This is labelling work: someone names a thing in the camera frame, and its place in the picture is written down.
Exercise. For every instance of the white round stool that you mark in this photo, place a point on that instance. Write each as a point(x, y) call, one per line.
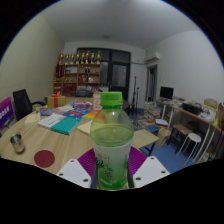
point(192, 137)

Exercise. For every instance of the teal book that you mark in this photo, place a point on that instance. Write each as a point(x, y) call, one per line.
point(66, 125)

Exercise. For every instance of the black office chair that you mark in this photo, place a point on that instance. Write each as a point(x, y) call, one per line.
point(21, 103)

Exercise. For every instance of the black computer monitor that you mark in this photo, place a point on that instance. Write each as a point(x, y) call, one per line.
point(166, 92)

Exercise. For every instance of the wooden shelf unit with trophies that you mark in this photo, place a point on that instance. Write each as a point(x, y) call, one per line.
point(78, 76)

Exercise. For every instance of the small metal cup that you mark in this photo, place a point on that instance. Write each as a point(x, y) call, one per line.
point(17, 143)

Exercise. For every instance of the book pile on floor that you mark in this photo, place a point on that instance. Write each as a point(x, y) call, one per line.
point(153, 115)

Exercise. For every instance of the colourful blue magazine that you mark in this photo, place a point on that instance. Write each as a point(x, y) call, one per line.
point(45, 111)

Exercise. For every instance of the flat round red coaster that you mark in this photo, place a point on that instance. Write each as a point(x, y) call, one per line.
point(44, 158)

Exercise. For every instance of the purple sign board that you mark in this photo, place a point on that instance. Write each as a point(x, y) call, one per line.
point(6, 113)

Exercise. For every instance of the blue red book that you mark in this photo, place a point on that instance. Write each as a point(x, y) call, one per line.
point(72, 113)

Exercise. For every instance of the white air conditioner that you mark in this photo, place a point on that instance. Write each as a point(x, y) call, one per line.
point(152, 57)

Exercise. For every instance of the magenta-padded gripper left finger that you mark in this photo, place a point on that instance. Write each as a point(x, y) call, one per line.
point(75, 173)

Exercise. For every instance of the standing beige card box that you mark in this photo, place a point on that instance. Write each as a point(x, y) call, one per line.
point(97, 101)

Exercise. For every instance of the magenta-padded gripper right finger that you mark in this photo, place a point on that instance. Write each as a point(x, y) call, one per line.
point(150, 171)

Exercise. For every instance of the white paper sheet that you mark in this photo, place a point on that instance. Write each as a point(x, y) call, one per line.
point(66, 108)

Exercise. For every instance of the yellow gift box red ribbon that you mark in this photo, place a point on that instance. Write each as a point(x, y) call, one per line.
point(56, 101)

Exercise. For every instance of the dark glass door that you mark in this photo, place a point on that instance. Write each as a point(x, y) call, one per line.
point(118, 76)

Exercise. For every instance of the green drink bottle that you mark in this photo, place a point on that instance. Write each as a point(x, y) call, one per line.
point(111, 143)

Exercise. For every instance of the small beige book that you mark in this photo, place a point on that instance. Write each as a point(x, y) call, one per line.
point(32, 118)

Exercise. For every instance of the orange yellow book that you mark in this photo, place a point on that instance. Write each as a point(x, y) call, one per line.
point(89, 115)

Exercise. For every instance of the pink box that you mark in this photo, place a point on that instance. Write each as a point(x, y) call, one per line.
point(82, 104)

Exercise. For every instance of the cluttered wooden side desk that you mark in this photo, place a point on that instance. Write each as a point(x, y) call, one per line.
point(196, 113)

